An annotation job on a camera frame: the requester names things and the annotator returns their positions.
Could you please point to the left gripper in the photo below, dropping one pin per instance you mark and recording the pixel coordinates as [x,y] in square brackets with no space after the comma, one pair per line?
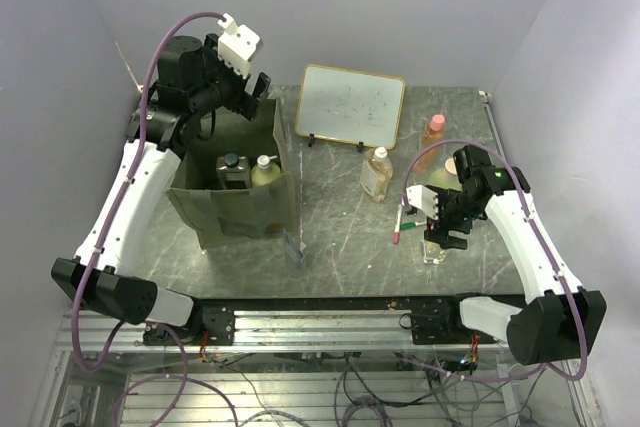
[244,103]

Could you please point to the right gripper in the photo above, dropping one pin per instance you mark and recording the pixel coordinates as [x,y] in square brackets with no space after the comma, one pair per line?
[442,225]

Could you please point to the clear bottle yellow label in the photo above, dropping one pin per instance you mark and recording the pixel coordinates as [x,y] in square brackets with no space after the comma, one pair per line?
[433,254]

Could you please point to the yellow-green lotion bottle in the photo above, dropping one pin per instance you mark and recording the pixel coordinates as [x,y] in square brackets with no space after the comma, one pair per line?
[265,171]

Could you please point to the clear bottle black label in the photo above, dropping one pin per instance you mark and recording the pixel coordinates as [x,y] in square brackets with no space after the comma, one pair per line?
[233,172]

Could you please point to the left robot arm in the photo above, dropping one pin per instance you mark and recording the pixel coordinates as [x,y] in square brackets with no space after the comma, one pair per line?
[193,78]

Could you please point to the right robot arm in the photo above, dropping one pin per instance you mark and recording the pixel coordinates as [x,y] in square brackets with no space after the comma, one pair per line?
[559,319]

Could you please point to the green canvas bag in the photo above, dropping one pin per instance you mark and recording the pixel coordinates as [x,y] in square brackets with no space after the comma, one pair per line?
[221,215]

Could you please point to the green whiteboard marker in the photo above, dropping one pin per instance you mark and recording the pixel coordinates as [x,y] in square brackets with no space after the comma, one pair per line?
[412,224]

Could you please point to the pink whiteboard marker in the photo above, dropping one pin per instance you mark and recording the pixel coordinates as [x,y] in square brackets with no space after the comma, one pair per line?
[397,224]

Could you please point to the green bottle beige pump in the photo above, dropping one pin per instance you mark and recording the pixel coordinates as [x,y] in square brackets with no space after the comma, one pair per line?
[445,178]

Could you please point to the orange bottle pink cap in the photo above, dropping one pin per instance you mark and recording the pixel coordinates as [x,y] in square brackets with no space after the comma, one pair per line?
[433,133]

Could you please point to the amber pump soap bottle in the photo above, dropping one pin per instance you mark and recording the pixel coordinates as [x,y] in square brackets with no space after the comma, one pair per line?
[376,173]

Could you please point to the small whiteboard with stand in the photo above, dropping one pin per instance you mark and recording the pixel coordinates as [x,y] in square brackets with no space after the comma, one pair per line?
[349,106]

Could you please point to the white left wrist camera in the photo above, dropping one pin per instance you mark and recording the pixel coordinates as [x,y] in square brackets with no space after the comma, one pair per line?
[237,45]

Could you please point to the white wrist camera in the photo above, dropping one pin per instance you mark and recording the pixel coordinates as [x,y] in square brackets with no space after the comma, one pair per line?
[421,198]
[237,45]

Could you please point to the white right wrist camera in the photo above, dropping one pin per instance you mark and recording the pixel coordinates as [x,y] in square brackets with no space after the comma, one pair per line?
[421,198]

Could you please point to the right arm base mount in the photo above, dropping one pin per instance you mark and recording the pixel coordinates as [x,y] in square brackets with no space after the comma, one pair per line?
[436,320]

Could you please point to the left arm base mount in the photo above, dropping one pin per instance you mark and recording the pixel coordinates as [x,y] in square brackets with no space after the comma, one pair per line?
[211,325]

